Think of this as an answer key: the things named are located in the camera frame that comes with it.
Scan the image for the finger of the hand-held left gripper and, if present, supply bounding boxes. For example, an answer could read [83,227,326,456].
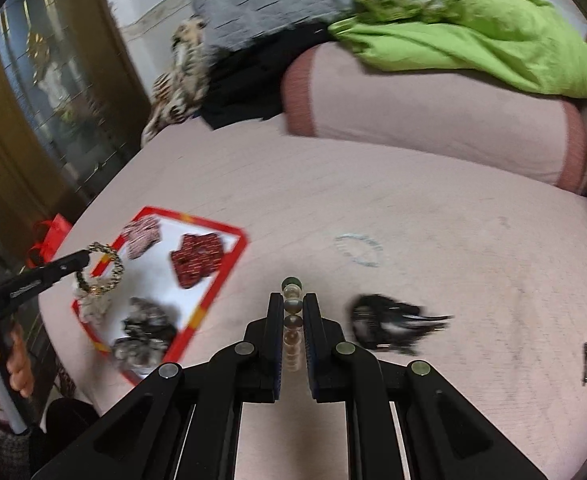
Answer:
[34,250,92,286]

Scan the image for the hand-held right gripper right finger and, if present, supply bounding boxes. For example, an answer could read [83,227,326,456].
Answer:
[302,294,549,480]

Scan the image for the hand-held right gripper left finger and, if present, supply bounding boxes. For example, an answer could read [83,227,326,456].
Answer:
[31,292,284,480]

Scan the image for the gold chain bracelet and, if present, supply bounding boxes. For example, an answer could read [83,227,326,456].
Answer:
[76,242,124,296]

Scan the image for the pearl bead necklace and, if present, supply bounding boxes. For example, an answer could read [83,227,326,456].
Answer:
[281,276,304,373]

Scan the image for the black sequined hair clip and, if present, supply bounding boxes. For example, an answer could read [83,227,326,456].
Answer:
[349,294,454,356]

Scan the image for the red cardboard tray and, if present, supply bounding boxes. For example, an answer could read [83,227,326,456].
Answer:
[71,206,249,386]

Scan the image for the person's left hand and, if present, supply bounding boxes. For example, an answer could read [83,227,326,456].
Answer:
[0,322,35,411]

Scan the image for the white floral scrunchie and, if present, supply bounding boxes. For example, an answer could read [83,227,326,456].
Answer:
[74,280,113,323]

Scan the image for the pink striped scrunchie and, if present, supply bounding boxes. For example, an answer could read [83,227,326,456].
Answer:
[124,217,162,260]

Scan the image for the wooden door with glass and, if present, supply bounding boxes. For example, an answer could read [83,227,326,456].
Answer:
[0,0,149,266]

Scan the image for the red dotted scrunchie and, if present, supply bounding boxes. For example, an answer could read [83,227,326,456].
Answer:
[170,232,225,289]

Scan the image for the brown patterned cloth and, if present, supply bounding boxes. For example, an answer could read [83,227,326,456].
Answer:
[141,17,212,146]

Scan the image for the black cloth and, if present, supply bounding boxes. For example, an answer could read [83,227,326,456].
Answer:
[201,22,341,131]

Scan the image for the pink bolster pillow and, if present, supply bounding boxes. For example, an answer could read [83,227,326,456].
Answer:
[280,41,587,193]

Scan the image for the grey quilt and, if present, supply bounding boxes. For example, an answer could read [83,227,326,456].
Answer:
[188,0,374,53]

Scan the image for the green blanket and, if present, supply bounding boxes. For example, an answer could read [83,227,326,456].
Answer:
[328,0,587,100]

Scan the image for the red bag handles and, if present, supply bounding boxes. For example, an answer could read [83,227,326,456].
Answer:
[28,214,74,267]

